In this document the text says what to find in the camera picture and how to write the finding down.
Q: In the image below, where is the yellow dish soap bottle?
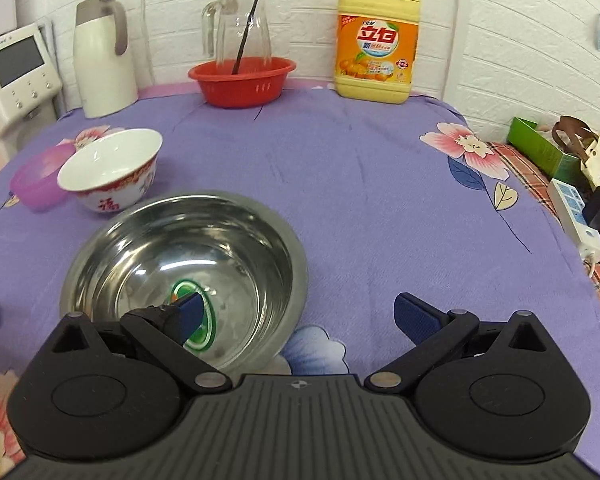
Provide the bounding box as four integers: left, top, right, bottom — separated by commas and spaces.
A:
334, 0, 422, 104

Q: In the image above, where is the stainless steel bowl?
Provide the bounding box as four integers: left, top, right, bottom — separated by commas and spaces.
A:
59, 191, 309, 377

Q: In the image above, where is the purple floral tablecloth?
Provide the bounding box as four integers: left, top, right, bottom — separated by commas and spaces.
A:
20, 90, 600, 472

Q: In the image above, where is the white thermos jug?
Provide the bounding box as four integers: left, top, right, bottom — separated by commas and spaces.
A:
73, 0, 138, 118

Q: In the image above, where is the black stirring stick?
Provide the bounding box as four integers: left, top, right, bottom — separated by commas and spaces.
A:
232, 0, 259, 75

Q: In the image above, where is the white red-patterned bowl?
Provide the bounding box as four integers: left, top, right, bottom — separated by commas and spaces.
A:
57, 129, 163, 214

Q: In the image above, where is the purple plastic bowl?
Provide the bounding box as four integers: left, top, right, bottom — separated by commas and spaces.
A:
9, 143, 76, 212

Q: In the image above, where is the glass pitcher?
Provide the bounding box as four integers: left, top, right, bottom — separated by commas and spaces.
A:
202, 0, 272, 65

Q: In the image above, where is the white power strip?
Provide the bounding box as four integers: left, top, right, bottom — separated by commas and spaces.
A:
547, 179, 600, 266

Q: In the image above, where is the paper bag with brown handles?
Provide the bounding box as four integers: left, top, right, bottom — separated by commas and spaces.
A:
552, 116, 600, 190

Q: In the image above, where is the white water dispenser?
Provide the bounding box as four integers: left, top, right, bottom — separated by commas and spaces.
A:
0, 24, 62, 171

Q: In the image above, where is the red plastic colander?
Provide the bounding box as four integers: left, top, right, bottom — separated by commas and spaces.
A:
187, 56, 297, 108

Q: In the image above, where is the green box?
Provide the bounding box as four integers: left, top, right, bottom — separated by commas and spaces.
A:
507, 117, 588, 188

